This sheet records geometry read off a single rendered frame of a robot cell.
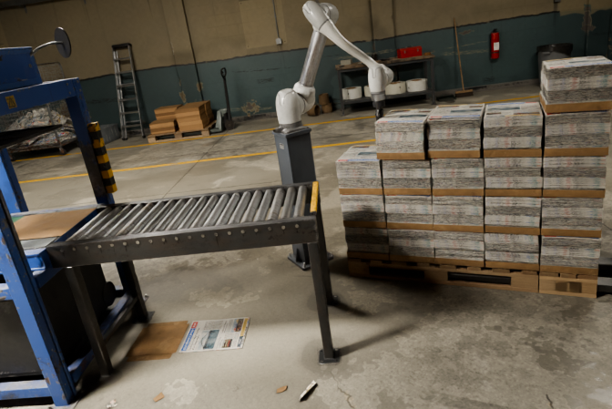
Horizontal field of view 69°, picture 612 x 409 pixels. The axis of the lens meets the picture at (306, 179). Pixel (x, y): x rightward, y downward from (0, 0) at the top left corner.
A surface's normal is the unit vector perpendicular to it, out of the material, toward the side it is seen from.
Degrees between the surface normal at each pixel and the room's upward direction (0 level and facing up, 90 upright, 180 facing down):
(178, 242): 90
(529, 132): 90
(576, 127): 90
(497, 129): 90
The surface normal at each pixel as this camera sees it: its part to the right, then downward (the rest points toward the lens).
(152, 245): -0.05, 0.33
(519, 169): -0.37, 0.33
